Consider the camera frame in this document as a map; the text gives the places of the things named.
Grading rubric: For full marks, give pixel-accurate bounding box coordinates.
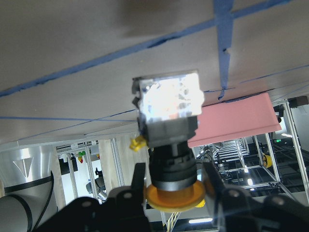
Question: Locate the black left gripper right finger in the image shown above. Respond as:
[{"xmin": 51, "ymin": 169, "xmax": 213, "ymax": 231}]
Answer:
[{"xmin": 202, "ymin": 162, "xmax": 225, "ymax": 227}]

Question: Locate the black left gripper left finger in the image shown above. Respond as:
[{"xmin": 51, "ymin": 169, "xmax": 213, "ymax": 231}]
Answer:
[{"xmin": 131, "ymin": 163, "xmax": 146, "ymax": 214}]

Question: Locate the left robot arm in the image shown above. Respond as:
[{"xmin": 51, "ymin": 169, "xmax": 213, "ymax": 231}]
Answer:
[{"xmin": 0, "ymin": 149, "xmax": 205, "ymax": 232}]

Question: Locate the pink plastic bin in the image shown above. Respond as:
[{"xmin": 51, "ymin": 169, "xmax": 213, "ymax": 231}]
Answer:
[{"xmin": 188, "ymin": 93, "xmax": 281, "ymax": 148}]

